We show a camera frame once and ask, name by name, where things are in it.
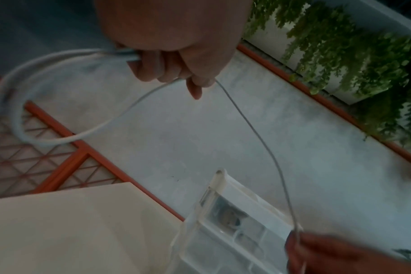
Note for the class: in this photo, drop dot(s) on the white planter box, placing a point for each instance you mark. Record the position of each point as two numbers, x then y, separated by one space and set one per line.
293 34

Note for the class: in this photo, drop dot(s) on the person's left hand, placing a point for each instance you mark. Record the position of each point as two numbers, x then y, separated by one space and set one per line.
178 29

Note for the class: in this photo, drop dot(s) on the small green plant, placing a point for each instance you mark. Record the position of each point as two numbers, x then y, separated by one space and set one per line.
410 253

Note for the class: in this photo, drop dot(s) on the orange metal grille frame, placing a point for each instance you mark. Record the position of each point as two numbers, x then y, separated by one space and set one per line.
61 171

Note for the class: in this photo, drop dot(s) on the person's right hand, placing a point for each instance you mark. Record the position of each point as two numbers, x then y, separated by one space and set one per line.
344 256

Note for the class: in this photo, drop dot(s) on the clear plastic storage box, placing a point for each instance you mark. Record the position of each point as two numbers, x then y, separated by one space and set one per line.
232 227

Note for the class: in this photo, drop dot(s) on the green trailing fern plant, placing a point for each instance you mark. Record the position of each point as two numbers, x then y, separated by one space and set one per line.
361 53

